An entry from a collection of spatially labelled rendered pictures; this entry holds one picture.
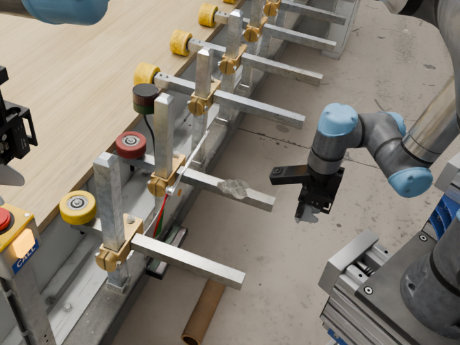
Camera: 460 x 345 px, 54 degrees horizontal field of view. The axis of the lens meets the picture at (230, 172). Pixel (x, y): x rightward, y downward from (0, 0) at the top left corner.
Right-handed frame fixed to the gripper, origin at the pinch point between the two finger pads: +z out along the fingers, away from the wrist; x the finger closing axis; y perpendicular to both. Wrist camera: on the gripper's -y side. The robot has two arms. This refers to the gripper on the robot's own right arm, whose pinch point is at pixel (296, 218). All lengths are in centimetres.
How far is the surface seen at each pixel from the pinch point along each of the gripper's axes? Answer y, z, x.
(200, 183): -26.6, -2.6, -1.5
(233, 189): -17.4, -4.6, -1.9
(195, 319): -25, 75, 2
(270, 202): -7.5, -3.5, -1.1
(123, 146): -48.5, -8.2, -3.0
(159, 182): -35.7, -4.4, -7.6
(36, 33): -104, -8, 36
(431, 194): 65, 83, 128
